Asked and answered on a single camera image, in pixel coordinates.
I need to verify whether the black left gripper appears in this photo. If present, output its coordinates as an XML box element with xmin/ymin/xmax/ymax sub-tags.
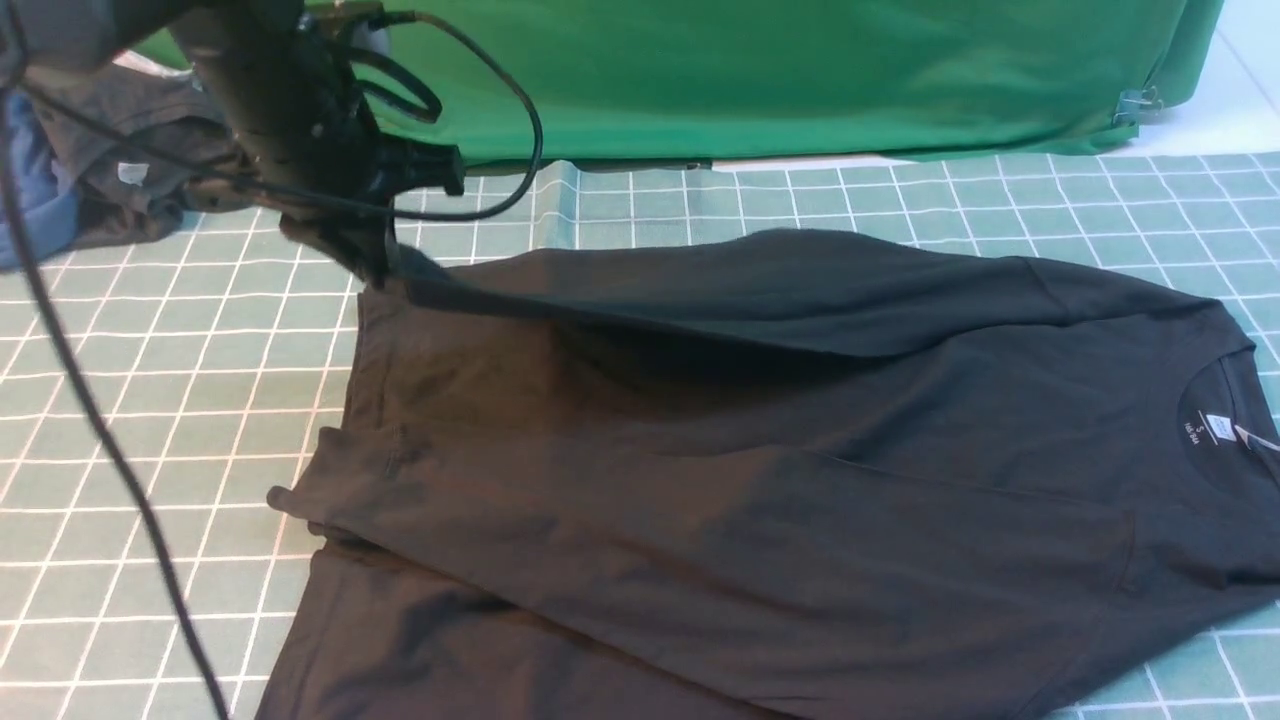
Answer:
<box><xmin>195</xmin><ymin>20</ymin><xmax>466</xmax><ymax>288</ymax></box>

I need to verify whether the dark gray long-sleeve top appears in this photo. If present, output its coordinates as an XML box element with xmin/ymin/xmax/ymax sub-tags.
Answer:
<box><xmin>257</xmin><ymin>229</ymin><xmax>1277</xmax><ymax>719</ymax></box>

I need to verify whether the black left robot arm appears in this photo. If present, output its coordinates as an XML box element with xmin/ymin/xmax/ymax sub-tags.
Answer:
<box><xmin>3</xmin><ymin>1</ymin><xmax>465</xmax><ymax>284</ymax></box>

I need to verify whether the green checkered tablecloth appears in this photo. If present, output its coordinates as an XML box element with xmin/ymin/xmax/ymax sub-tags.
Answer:
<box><xmin>1</xmin><ymin>152</ymin><xmax>1279</xmax><ymax>719</ymax></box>

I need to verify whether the green backdrop cloth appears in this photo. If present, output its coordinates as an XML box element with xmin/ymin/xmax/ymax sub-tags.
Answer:
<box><xmin>131</xmin><ymin>0</ymin><xmax>1225</xmax><ymax>177</ymax></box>

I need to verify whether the dark gray crumpled garment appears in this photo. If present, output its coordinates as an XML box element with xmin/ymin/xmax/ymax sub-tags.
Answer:
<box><xmin>32</xmin><ymin>63</ymin><xmax>253</xmax><ymax>250</ymax></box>

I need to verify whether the white cloth piece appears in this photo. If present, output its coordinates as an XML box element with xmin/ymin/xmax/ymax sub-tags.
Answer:
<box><xmin>111</xmin><ymin>50</ymin><xmax>204</xmax><ymax>91</ymax></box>

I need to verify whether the blue crumpled garment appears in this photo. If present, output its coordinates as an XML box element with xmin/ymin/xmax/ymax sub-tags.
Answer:
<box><xmin>3</xmin><ymin>91</ymin><xmax>81</xmax><ymax>263</ymax></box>

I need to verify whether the metal binder clip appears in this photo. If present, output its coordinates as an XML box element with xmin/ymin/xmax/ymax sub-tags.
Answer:
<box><xmin>1111</xmin><ymin>86</ymin><xmax>1165</xmax><ymax>128</ymax></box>

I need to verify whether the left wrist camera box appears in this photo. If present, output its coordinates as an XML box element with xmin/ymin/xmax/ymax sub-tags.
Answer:
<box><xmin>303</xmin><ymin>1</ymin><xmax>390</xmax><ymax>56</ymax></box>

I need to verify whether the black left camera cable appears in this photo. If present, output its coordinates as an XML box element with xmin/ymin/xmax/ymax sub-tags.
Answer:
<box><xmin>0</xmin><ymin>5</ymin><xmax>547</xmax><ymax>720</ymax></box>

